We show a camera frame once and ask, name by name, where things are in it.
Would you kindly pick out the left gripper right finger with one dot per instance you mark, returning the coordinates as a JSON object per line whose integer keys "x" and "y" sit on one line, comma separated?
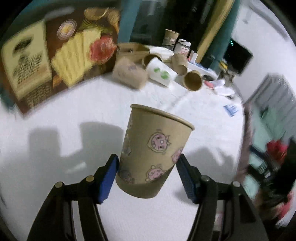
{"x": 225, "y": 212}

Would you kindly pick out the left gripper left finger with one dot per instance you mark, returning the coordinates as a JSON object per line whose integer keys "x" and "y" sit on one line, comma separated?
{"x": 54, "y": 220}

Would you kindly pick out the brown cartoon paper cup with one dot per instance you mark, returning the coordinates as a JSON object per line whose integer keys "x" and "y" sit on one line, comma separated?
{"x": 153, "y": 143}

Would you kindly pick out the brown paper cup open front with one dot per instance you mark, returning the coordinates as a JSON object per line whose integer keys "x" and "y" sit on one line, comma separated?
{"x": 193, "y": 81}

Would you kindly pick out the brown paper cup lying back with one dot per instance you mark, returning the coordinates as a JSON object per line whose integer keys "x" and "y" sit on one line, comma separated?
{"x": 179, "y": 64}

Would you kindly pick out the brown paper cup lying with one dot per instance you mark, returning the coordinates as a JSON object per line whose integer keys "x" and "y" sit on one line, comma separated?
{"x": 130, "y": 74}
{"x": 179, "y": 64}

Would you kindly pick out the white green paper cup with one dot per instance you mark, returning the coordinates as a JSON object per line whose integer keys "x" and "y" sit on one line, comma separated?
{"x": 160, "y": 72}

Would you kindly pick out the brown paper cup lying left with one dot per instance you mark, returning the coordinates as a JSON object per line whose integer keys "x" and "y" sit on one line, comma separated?
{"x": 130, "y": 74}

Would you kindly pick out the upright brown cup back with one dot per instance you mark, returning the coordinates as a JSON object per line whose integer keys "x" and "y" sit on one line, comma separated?
{"x": 169, "y": 39}

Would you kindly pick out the white tablecloth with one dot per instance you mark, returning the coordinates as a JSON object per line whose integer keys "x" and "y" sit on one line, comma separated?
{"x": 69, "y": 136}

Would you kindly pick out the blue white packet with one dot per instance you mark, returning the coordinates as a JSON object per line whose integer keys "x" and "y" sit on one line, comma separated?
{"x": 231, "y": 109}

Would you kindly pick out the black monitor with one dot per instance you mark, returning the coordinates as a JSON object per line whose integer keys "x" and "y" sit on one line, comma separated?
{"x": 237, "y": 57}

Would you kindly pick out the cracker box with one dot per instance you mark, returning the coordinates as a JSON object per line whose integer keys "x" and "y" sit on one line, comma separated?
{"x": 44, "y": 55}

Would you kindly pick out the white lidded jar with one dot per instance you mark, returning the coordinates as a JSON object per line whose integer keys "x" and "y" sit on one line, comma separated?
{"x": 182, "y": 47}

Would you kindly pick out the flat cardboard box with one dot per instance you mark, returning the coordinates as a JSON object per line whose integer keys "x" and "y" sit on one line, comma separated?
{"x": 135, "y": 52}

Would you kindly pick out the yellow curtain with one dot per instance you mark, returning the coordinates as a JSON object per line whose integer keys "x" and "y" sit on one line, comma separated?
{"x": 220, "y": 12}

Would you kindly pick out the teal curtain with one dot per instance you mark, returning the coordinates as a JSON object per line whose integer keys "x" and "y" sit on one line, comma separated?
{"x": 129, "y": 11}

